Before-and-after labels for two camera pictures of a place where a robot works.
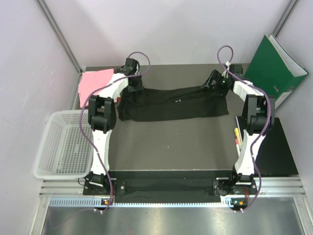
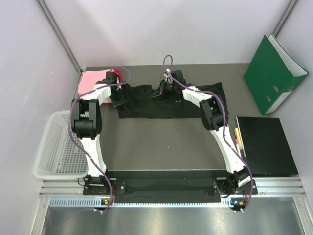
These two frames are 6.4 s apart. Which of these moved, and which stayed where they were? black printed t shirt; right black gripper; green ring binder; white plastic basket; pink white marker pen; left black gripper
Moved: left black gripper; right black gripper
Stayed: black printed t shirt; pink white marker pen; white plastic basket; green ring binder
